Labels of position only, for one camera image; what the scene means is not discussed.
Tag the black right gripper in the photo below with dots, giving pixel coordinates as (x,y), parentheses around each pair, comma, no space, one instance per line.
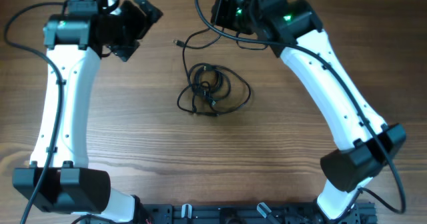
(221,12)

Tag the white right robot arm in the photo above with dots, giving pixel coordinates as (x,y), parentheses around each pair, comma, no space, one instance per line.
(365,143)

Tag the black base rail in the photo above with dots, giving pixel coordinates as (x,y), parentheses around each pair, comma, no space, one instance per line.
(288,213)

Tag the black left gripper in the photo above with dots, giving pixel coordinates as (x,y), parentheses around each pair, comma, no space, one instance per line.
(131,10)

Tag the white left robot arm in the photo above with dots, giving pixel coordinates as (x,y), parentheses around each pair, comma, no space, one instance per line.
(58,178)

